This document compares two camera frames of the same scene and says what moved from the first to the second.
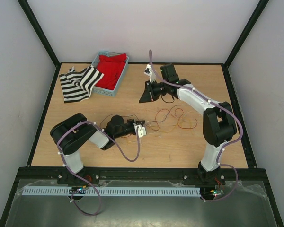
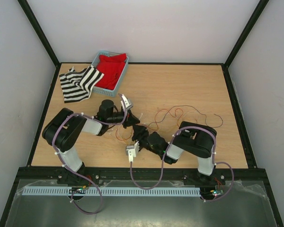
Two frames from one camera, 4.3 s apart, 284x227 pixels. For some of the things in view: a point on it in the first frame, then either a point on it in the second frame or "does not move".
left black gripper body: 128,128 -> 117,117
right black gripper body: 159,88 -> 146,145
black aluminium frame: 250,173 does not move
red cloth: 111,67 does not move
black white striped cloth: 76,85 does not move
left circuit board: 77,190 does not move
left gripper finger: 141,122 -> 130,119
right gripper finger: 147,96 -> 140,133
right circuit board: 217,192 does not move
